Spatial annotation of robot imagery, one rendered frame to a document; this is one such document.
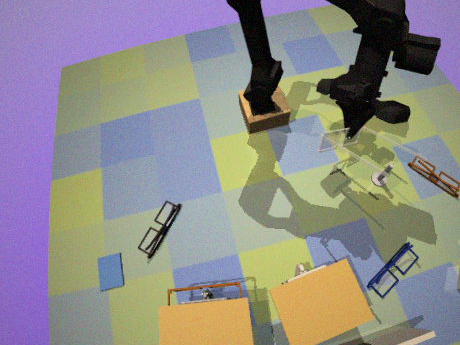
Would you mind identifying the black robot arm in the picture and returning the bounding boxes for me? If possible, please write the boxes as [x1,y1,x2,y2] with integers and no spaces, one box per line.
[226,0,441,116]

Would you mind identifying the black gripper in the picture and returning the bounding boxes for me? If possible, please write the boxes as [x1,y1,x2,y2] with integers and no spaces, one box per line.
[316,59,411,140]

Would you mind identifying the blue flat slab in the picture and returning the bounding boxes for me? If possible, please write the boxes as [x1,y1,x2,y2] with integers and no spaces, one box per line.
[97,253,124,291]

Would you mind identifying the black-framed clear glasses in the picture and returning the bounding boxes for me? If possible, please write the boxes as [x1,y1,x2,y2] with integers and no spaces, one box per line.
[138,201,181,259]

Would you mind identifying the dark brown flat panel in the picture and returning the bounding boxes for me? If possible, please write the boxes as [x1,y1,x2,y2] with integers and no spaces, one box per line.
[358,327,436,345]

